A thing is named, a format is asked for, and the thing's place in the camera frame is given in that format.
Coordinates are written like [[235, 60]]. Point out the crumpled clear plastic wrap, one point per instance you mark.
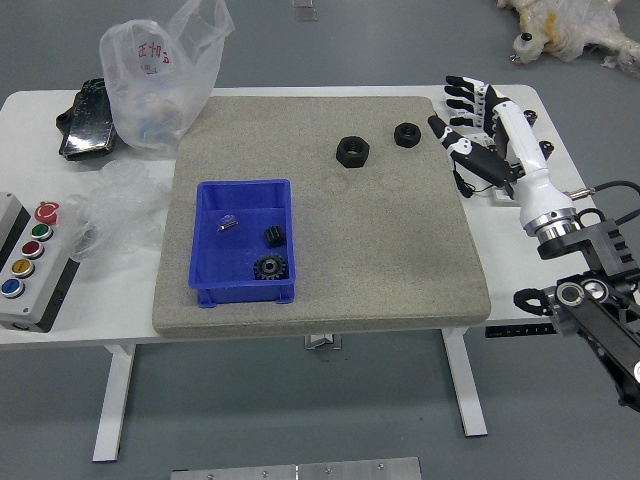
[[120, 200]]

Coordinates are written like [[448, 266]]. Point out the big black hex nut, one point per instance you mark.
[[345, 159]]

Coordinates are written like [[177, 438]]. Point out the white plastic bag red print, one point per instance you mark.
[[150, 100]]

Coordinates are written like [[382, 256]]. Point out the blue push button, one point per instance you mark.
[[12, 288]]

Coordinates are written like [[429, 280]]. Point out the small screw in clear bag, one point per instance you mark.
[[228, 223]]

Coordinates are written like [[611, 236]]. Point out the red emergency stop button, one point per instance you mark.
[[47, 212]]

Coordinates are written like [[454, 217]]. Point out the big black gear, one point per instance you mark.
[[262, 270]]

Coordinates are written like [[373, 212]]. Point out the blue plastic bin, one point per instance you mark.
[[225, 265]]

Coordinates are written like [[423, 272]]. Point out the white table leg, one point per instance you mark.
[[112, 400], [467, 390]]

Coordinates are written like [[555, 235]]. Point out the black plastic tray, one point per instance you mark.
[[87, 125]]

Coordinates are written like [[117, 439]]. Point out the plush toy in plastic wrap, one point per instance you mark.
[[570, 25]]

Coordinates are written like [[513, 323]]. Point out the metal bracket under table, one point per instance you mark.
[[322, 341]]

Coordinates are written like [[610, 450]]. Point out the grey metal floor plate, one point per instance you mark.
[[295, 471]]

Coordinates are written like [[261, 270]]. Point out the green push button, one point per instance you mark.
[[41, 232]]

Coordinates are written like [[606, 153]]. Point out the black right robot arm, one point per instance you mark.
[[600, 240]]

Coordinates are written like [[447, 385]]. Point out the grey push-button control box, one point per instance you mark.
[[45, 285]]

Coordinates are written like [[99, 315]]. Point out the grey-brown foam mat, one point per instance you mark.
[[350, 250]]

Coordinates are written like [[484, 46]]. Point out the yellow push button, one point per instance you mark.
[[22, 267]]

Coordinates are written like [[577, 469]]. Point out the small metal floor plate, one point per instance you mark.
[[305, 10]]

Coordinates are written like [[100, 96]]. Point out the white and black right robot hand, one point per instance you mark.
[[525, 150]]

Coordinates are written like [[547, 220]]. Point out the red push button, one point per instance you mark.
[[32, 249]]

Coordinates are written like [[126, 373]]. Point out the black desk control panel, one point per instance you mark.
[[515, 331]]

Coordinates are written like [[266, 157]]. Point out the small black hex nut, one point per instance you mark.
[[401, 140]]

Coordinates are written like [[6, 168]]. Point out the white circuit breaker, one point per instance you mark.
[[472, 134]]

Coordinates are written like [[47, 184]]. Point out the black cylindrical capacitor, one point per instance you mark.
[[530, 118], [546, 150]]

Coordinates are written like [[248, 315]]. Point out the small black gear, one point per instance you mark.
[[273, 237]]

